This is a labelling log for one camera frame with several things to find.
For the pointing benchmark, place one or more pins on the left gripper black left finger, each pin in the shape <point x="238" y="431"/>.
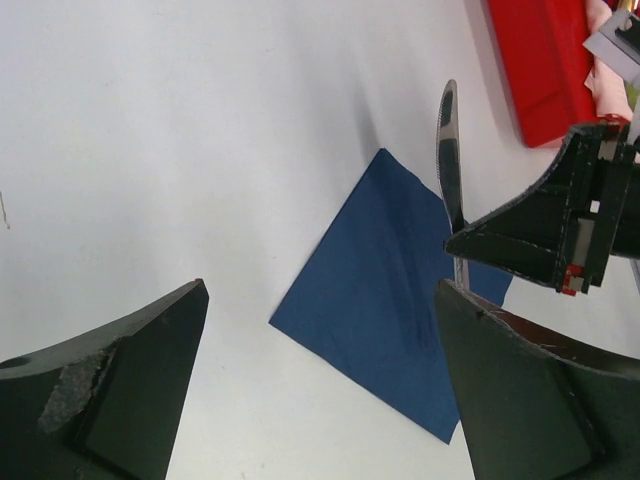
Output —
<point x="105" y="404"/>

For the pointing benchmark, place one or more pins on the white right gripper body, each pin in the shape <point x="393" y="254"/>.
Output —
<point x="620" y="45"/>

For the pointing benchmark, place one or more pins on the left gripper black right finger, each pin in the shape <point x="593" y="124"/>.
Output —
<point x="534" y="403"/>

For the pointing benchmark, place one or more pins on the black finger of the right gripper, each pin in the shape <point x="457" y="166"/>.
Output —
<point x="562" y="230"/>

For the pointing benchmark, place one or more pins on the silver table knife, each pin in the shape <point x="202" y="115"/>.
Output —
<point x="448" y="157"/>

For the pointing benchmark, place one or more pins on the dark blue paper napkin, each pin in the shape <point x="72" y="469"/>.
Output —
<point x="364" y="300"/>

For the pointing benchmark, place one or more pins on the white napkin roll with utensil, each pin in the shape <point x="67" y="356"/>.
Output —
<point x="607" y="87"/>

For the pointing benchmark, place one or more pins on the red plastic bin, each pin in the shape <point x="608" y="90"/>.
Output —
<point x="546" y="64"/>

